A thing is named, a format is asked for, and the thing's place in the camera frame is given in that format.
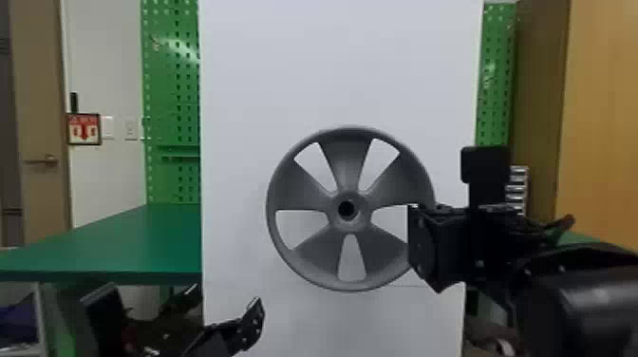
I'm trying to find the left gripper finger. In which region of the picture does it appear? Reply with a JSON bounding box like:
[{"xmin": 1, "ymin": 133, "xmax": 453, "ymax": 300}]
[
  {"xmin": 161, "ymin": 283, "xmax": 203, "ymax": 320},
  {"xmin": 234, "ymin": 296, "xmax": 267, "ymax": 352}
]

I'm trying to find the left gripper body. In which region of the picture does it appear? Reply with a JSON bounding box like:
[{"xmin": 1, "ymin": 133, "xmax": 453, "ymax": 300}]
[{"xmin": 181, "ymin": 318, "xmax": 247, "ymax": 357}]

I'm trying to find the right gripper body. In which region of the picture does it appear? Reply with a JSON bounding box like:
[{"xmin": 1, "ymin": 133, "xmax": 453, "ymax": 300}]
[{"xmin": 465, "ymin": 201, "xmax": 531, "ymax": 290}]

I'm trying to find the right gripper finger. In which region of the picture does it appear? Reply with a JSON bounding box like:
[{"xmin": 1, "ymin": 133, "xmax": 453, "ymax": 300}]
[{"xmin": 406, "ymin": 201, "xmax": 471, "ymax": 294}]

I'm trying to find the grey wheel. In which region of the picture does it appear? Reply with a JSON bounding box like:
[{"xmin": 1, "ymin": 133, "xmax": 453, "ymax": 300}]
[{"xmin": 265, "ymin": 125, "xmax": 437, "ymax": 293}]

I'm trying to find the white panel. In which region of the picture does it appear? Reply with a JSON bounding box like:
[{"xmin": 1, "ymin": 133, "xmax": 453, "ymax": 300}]
[{"xmin": 197, "ymin": 0, "xmax": 485, "ymax": 357}]

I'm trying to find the beige door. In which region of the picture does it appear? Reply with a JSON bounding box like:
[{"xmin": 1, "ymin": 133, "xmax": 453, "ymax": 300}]
[{"xmin": 9, "ymin": 0, "xmax": 72, "ymax": 247}]

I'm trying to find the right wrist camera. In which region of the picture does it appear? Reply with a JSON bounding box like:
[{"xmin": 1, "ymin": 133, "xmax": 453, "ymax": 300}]
[{"xmin": 460, "ymin": 144, "xmax": 512, "ymax": 209}]

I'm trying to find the red wall sign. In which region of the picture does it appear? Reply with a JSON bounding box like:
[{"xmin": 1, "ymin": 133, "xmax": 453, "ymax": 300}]
[{"xmin": 66, "ymin": 112, "xmax": 103, "ymax": 146}]

